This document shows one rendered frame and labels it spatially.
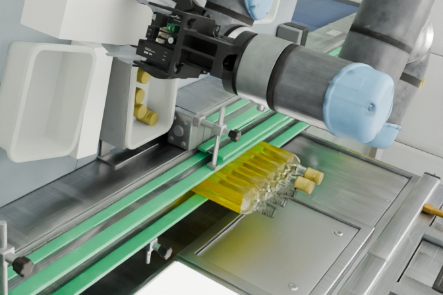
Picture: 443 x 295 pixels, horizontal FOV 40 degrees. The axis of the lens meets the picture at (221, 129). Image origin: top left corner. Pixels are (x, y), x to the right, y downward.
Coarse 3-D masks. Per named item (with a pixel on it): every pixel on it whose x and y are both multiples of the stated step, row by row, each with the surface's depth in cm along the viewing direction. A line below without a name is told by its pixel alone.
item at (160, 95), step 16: (160, 80) 145; (176, 80) 143; (144, 96) 147; (160, 96) 146; (176, 96) 145; (128, 112) 132; (160, 112) 148; (128, 128) 133; (144, 128) 144; (160, 128) 146; (128, 144) 135
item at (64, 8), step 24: (48, 0) 66; (72, 0) 66; (96, 0) 69; (120, 0) 73; (24, 24) 68; (48, 24) 66; (72, 24) 67; (96, 24) 70; (120, 24) 74; (144, 24) 78
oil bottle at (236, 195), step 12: (204, 180) 148; (216, 180) 147; (228, 180) 148; (204, 192) 149; (216, 192) 147; (228, 192) 145; (240, 192) 144; (252, 192) 145; (228, 204) 147; (240, 204) 145; (252, 204) 144
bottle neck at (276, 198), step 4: (268, 192) 149; (272, 192) 149; (276, 192) 149; (268, 196) 148; (272, 196) 148; (276, 196) 148; (280, 196) 147; (284, 196) 148; (268, 200) 149; (272, 200) 148; (276, 200) 147; (280, 200) 147; (284, 200) 147; (276, 204) 148; (280, 204) 147; (284, 204) 149
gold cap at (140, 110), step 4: (136, 104) 140; (140, 104) 140; (136, 108) 139; (140, 108) 139; (144, 108) 140; (136, 112) 139; (140, 112) 140; (144, 112) 141; (136, 116) 139; (140, 116) 140
